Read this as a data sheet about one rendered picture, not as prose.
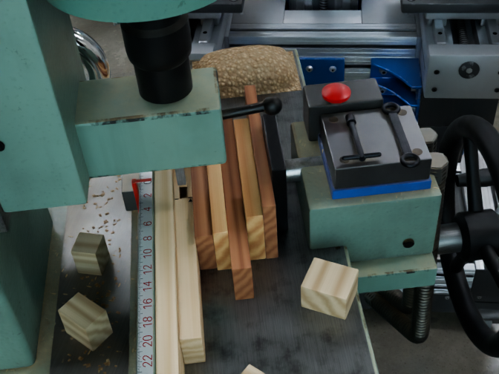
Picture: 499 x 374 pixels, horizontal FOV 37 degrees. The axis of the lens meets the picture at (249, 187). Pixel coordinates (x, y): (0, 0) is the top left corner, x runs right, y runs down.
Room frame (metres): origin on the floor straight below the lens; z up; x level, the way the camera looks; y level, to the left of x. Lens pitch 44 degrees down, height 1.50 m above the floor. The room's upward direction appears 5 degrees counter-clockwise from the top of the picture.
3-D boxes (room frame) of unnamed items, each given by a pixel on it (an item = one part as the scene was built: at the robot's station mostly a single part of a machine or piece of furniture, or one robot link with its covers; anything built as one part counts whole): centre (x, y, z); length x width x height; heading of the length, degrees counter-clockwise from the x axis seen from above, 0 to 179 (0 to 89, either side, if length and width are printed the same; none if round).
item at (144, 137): (0.58, 0.09, 1.03); 0.14 x 0.07 x 0.09; 92
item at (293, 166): (0.59, -0.06, 0.95); 0.09 x 0.07 x 0.09; 2
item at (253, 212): (0.58, 0.00, 0.93); 0.15 x 0.02 x 0.07; 2
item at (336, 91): (0.62, -0.10, 1.02); 0.03 x 0.03 x 0.01
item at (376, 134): (0.59, -0.12, 0.99); 0.13 x 0.11 x 0.06; 2
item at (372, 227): (0.59, -0.12, 0.92); 0.15 x 0.13 x 0.09; 2
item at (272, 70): (0.83, -0.01, 0.92); 0.14 x 0.09 x 0.04; 92
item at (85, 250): (0.61, 0.20, 0.82); 0.03 x 0.03 x 0.04; 76
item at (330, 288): (0.45, -0.07, 0.92); 0.05 x 0.04 x 0.03; 64
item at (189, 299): (0.66, 0.07, 0.92); 0.55 x 0.02 x 0.04; 2
